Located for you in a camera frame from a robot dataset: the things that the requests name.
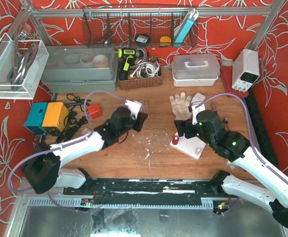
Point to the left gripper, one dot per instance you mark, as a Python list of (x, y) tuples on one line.
[(141, 121)]

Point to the white plug adapter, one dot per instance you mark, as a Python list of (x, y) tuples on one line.
[(197, 99)]

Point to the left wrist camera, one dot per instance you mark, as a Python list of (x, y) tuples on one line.
[(134, 108)]

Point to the large red spring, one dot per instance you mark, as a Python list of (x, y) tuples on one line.
[(175, 140)]

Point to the grey plastic storage box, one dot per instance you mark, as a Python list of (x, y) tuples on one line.
[(79, 69)]

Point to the yellow and teal box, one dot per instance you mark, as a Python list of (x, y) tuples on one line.
[(47, 118)]

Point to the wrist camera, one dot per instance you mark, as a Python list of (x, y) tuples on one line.
[(134, 108), (195, 109)]

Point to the white power supply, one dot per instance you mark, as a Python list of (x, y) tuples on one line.
[(245, 70)]

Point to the red handled ratchet wrench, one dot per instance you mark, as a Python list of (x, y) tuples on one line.
[(226, 124)]

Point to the orange small block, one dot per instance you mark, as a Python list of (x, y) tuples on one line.
[(94, 111)]

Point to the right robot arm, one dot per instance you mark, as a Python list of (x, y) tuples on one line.
[(236, 148)]

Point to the red mat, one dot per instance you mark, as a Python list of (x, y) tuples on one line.
[(226, 76)]

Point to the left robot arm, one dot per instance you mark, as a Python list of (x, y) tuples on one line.
[(44, 169)]

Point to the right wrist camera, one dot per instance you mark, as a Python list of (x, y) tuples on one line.
[(195, 109)]

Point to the wicker basket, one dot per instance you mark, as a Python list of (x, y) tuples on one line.
[(141, 83)]

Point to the small card box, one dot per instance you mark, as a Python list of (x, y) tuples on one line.
[(85, 131)]

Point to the black wire basket shelf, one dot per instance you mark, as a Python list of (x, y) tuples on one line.
[(118, 25)]

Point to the white work glove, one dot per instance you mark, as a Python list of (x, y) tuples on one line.
[(180, 104)]

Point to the black round tape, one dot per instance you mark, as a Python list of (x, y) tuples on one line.
[(142, 40)]

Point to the blue white book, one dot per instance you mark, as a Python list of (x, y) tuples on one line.
[(183, 29)]

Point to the orange handled screwdriver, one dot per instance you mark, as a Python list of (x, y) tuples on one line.
[(213, 107)]

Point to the green cordless drill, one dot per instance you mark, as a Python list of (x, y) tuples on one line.
[(128, 56)]

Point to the clear acrylic bin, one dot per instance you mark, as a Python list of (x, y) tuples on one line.
[(22, 63)]

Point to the white lidded container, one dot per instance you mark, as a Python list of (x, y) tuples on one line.
[(195, 70)]

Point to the white peg base plate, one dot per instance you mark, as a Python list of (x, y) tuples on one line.
[(192, 147)]

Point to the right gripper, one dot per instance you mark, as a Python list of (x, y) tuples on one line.
[(181, 129)]

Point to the yellow tape measure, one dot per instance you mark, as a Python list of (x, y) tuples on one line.
[(165, 41)]

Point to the translucent parts bin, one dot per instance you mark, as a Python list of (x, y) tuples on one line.
[(144, 108)]

